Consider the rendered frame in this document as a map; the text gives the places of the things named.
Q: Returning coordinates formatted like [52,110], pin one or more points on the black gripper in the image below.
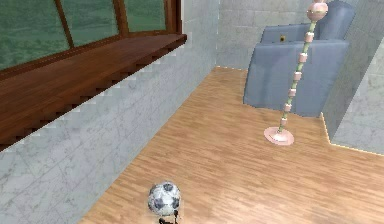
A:
[165,221]

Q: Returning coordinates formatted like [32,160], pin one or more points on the black and white soccer ball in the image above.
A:
[164,198]

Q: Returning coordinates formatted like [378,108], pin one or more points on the pink beaded floor lamp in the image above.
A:
[279,136]

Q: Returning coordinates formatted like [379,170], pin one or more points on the blue grey armchair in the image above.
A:
[280,76]

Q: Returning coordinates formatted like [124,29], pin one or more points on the brown framed window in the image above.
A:
[66,66]

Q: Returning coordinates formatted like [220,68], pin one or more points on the small yellow black object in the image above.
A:
[282,38]

